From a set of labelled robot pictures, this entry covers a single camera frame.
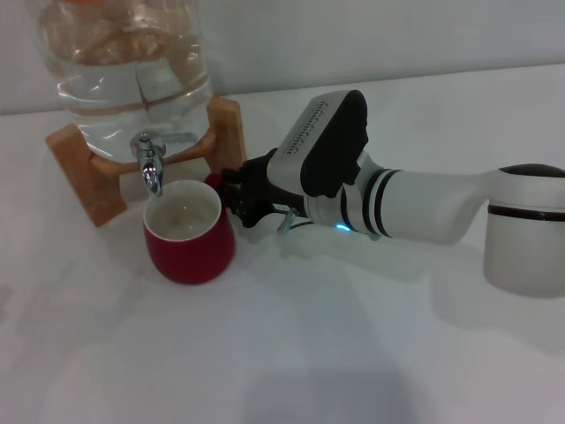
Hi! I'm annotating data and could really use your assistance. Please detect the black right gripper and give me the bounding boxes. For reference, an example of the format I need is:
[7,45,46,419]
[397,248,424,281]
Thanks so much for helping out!
[218,148,311,231]

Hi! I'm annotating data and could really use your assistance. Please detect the red ceramic cup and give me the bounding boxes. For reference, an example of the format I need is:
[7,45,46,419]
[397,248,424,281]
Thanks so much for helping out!
[141,171,237,286]

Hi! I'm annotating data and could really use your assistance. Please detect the chrome faucet tap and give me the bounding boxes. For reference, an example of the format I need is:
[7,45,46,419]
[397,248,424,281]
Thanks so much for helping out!
[129,130,198,198]

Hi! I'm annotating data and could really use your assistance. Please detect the wooden dispenser stand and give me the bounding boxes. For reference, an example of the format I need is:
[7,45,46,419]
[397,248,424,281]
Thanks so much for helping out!
[43,95,249,229]

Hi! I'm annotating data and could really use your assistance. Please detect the glass water dispenser jar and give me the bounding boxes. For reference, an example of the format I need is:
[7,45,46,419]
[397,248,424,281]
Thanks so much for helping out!
[33,0,216,165]

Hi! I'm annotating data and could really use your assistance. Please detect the grey gripper cable connector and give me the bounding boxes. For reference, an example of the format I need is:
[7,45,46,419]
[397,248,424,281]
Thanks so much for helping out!
[276,207,337,235]

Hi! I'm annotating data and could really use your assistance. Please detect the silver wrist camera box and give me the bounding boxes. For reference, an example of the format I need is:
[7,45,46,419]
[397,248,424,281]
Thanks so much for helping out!
[267,89,370,198]

